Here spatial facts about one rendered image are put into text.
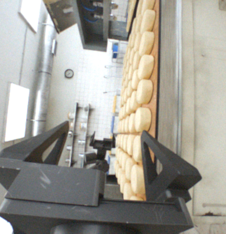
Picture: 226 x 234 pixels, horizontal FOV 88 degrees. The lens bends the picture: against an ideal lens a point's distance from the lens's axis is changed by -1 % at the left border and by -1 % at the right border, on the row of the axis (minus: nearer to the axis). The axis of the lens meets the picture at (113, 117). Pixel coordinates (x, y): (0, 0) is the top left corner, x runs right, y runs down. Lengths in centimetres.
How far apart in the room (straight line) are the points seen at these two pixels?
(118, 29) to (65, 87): 386
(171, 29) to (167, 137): 25
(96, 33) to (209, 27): 68
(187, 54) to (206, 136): 18
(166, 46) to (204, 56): 9
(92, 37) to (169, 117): 76
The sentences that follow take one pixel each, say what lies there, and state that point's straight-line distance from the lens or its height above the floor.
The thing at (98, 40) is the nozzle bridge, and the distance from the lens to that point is 91.
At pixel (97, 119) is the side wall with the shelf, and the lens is 433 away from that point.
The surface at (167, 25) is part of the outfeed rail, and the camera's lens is 37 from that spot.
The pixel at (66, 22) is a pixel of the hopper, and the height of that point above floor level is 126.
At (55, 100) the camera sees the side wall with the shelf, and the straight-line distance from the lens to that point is 469.
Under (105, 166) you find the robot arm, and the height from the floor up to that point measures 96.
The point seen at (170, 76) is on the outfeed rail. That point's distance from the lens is 30.
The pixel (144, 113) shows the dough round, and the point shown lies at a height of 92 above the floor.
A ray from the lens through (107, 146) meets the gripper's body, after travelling 69.
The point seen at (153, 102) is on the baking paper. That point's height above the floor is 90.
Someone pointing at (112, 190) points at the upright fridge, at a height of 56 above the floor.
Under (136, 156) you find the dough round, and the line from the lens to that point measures 24.
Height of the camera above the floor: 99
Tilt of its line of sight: 4 degrees down
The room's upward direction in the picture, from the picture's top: 84 degrees counter-clockwise
